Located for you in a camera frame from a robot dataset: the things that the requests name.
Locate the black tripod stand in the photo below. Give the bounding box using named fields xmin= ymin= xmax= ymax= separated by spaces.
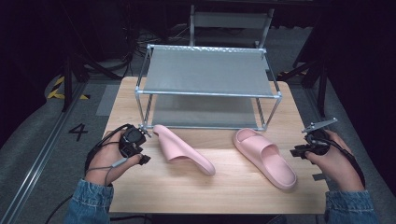
xmin=59 ymin=3 xmax=123 ymax=114

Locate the thin grey cable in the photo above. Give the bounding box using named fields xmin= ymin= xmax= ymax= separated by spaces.
xmin=85 ymin=157 xmax=129 ymax=187

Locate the black floor cable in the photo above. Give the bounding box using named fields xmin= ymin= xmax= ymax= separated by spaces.
xmin=44 ymin=194 xmax=73 ymax=224

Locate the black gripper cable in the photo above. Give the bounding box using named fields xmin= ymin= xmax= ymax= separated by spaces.
xmin=84 ymin=123 xmax=134 ymax=175
xmin=314 ymin=136 xmax=367 ymax=189

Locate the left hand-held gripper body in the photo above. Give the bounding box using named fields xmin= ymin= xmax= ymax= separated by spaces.
xmin=120 ymin=124 xmax=152 ymax=158

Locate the metal floor rail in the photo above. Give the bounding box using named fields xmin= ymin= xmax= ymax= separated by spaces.
xmin=0 ymin=82 xmax=89 ymax=224

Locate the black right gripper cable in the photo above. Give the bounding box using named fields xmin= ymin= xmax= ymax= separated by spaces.
xmin=314 ymin=136 xmax=367 ymax=189

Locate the person's right hand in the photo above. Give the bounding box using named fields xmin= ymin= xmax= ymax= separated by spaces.
xmin=304 ymin=130 xmax=365 ymax=192

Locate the yellow black floor tape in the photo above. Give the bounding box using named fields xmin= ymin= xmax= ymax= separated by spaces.
xmin=46 ymin=76 xmax=92 ymax=101

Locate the pink foam slipper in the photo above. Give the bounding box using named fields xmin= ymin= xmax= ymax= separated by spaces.
xmin=152 ymin=124 xmax=217 ymax=177
xmin=233 ymin=127 xmax=298 ymax=190

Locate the grey metal shoe rack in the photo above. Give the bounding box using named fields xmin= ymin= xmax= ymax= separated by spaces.
xmin=134 ymin=44 xmax=283 ymax=132

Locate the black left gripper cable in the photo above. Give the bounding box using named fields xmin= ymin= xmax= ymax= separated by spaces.
xmin=84 ymin=123 xmax=134 ymax=175

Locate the bundle of dark cables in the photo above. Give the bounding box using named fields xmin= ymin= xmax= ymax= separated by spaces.
xmin=122 ymin=12 xmax=191 ymax=78

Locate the grey metal frame stand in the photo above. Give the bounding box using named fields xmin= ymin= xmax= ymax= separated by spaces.
xmin=189 ymin=4 xmax=276 ymax=49

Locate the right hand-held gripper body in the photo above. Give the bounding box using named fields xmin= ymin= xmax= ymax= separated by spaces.
xmin=300 ymin=117 xmax=339 ymax=157

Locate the person's left hand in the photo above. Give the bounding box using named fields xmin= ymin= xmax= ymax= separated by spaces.
xmin=84 ymin=130 xmax=143 ymax=186

